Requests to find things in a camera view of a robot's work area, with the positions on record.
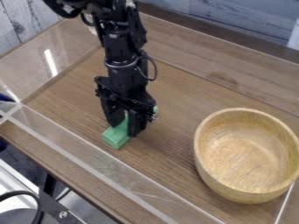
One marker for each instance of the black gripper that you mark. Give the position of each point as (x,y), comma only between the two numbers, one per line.
(121,90)

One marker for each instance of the green rectangular block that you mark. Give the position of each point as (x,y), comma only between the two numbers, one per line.
(115,136)

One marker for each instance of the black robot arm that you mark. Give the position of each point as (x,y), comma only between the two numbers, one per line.
(116,21)

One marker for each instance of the brown wooden bowl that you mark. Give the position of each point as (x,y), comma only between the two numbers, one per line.
(245,154)

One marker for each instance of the clear acrylic tray walls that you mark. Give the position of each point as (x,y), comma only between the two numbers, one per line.
(145,183)

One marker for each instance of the black metal table bracket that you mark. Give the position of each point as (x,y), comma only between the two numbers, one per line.
(51,207)

